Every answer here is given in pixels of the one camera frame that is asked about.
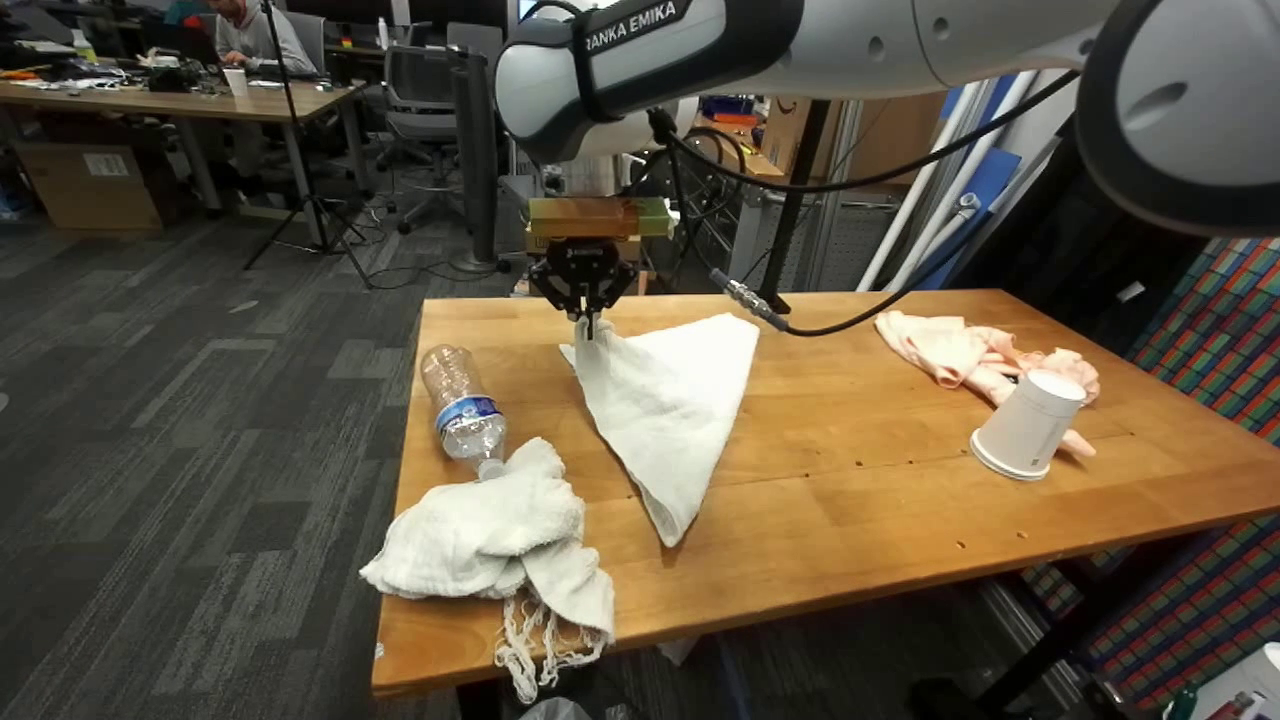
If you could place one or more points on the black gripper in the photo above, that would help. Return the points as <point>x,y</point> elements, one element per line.
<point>581,264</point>

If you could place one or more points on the white towel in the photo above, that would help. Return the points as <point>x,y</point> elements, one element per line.
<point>665,403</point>

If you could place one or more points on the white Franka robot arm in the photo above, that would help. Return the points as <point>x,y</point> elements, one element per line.
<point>824,42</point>

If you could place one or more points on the clear plastic water bottle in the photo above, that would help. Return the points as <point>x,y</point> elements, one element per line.
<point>461,407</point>

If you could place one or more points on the crumpled white rag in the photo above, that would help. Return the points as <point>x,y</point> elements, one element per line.
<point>482,535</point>

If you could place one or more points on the grey office chair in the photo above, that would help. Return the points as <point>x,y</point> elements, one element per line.
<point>421,80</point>

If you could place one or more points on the large cardboard box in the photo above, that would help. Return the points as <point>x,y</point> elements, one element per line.
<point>884,142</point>

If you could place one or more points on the pink cloth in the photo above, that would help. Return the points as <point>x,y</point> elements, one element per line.
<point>947,347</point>

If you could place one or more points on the white metal beam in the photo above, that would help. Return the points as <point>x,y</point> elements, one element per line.
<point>935,186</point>

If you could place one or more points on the black tripod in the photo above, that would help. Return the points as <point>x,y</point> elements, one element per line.
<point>286,93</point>

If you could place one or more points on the blue panel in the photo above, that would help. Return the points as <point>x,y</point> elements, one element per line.
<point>990,186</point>

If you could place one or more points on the seated person grey shirt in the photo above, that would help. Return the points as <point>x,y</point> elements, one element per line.
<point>255,32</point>

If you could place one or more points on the white paper cup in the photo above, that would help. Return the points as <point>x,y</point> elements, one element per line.
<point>1024,425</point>

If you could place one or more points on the long wooden office desk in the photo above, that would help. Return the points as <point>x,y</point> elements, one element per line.
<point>160,106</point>

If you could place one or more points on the cardboard box with label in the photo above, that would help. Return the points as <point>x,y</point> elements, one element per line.
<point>95,193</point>

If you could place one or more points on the black table leg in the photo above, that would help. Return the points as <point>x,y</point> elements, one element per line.
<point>1055,641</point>

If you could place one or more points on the plaid striped fabric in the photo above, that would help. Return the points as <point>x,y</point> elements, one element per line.
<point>1226,347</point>

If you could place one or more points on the yellow-green wrist camera box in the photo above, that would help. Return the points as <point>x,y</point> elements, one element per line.
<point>603,220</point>

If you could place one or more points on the dark vertical post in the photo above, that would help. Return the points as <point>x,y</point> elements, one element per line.
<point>472,175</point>

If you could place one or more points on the black camera stand pole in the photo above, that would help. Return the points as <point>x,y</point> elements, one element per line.
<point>800,201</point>

